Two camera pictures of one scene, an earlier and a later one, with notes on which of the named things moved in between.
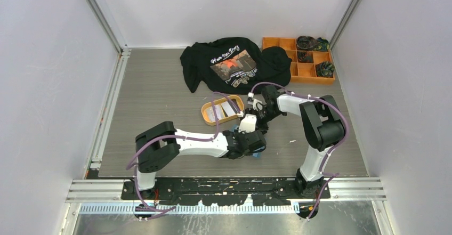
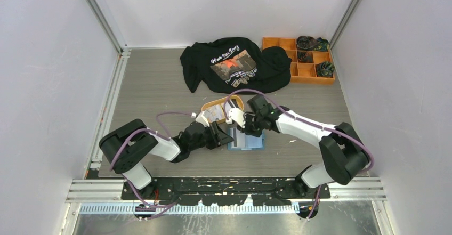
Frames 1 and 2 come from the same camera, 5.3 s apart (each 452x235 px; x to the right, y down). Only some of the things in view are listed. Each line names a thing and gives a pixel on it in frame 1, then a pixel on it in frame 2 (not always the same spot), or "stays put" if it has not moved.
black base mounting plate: (220, 192) stays put
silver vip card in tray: (210, 112) stays put
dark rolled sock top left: (305, 43) stays put
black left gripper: (237, 134) to (219, 138)
